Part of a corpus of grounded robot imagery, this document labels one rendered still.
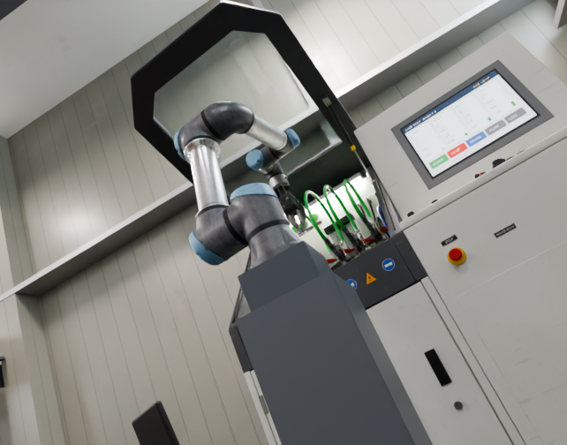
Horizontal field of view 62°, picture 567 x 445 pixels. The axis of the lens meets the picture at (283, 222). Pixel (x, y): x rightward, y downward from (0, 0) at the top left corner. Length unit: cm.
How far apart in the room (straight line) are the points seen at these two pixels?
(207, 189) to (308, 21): 399
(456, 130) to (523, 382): 92
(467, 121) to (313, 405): 127
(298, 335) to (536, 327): 70
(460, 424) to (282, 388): 62
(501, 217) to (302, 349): 76
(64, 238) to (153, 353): 176
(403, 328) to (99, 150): 473
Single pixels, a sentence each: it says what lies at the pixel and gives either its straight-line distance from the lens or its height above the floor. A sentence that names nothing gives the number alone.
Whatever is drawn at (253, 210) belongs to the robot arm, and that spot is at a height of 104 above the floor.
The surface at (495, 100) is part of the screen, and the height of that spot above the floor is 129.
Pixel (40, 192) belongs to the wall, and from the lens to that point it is 614.
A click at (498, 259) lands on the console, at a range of 146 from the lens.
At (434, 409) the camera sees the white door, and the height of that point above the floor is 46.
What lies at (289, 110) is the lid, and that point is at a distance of 203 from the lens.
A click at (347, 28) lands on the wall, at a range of 500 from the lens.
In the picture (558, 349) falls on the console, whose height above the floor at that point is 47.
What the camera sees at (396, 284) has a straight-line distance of 149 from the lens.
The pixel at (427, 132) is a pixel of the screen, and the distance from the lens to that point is 193.
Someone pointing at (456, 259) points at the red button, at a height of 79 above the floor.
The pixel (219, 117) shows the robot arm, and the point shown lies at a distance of 149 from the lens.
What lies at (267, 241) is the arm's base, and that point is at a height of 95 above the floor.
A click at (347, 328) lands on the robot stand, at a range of 97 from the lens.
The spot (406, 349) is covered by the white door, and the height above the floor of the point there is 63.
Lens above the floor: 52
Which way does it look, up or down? 24 degrees up
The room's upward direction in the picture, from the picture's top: 25 degrees counter-clockwise
